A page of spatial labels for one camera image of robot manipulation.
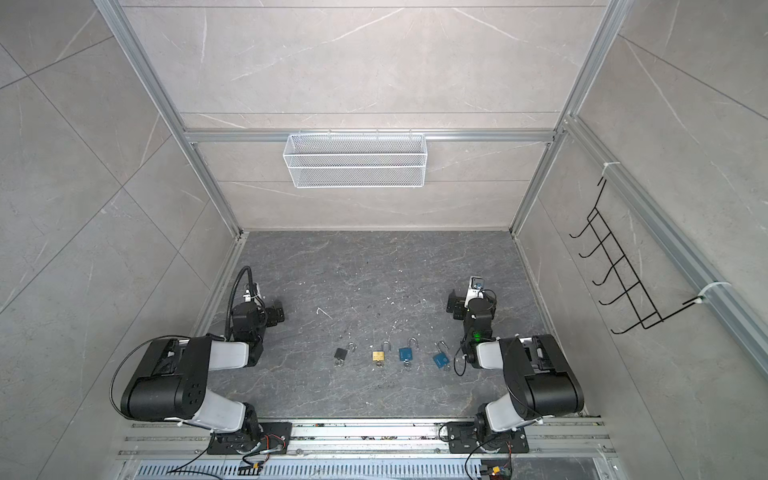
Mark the brass padlock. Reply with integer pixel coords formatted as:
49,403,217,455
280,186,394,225
371,340,392,367

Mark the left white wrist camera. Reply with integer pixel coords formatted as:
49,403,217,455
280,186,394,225
243,283,264,304

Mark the black padlock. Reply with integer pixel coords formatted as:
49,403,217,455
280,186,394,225
334,348,348,366

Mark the light blue padlock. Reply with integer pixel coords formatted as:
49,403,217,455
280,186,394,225
432,341,451,370

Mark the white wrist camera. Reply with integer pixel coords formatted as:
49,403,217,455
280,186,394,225
243,283,264,304
466,276,484,301

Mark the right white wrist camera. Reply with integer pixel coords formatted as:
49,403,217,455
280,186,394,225
466,276,484,301

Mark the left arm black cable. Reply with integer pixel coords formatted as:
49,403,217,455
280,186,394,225
224,265,256,341

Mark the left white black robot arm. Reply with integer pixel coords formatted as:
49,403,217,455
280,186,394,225
112,301,285,441

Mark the small metal allen key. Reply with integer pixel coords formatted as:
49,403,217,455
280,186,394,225
316,307,333,320

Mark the teal blue padlock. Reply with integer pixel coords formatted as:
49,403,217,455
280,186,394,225
398,337,419,368

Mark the aluminium mounting rail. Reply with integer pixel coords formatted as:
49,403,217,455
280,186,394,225
116,416,617,459

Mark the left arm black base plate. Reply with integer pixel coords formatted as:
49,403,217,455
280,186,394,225
207,421,293,456

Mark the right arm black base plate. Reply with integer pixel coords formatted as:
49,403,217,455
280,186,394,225
437,421,530,454

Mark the white slotted cable duct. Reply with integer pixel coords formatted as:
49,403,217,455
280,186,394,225
134,458,485,479

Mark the white wire mesh basket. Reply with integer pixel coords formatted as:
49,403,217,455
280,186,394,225
283,132,428,189

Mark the black wire hook rack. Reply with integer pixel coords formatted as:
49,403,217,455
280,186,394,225
568,177,705,335

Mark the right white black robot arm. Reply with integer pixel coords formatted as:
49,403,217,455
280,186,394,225
446,288,585,440

